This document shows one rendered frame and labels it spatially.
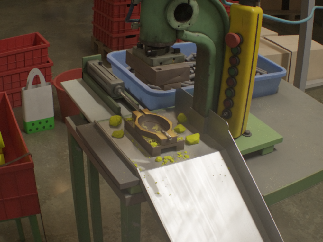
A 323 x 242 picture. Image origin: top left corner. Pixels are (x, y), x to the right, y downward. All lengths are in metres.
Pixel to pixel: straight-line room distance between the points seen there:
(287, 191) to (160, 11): 0.57
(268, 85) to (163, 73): 0.67
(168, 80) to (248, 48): 0.24
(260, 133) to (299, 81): 1.40
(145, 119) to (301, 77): 1.58
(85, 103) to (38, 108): 1.86
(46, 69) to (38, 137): 0.67
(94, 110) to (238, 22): 0.51
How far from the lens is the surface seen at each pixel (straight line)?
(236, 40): 1.16
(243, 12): 1.18
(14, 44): 3.97
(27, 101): 3.24
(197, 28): 1.17
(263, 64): 1.80
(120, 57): 1.73
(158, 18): 1.08
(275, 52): 2.76
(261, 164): 1.27
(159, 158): 1.15
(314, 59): 3.04
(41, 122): 3.34
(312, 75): 3.09
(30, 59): 3.66
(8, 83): 3.66
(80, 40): 5.28
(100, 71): 1.49
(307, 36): 2.63
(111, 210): 2.58
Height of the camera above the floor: 1.62
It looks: 27 degrees down
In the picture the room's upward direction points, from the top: 3 degrees clockwise
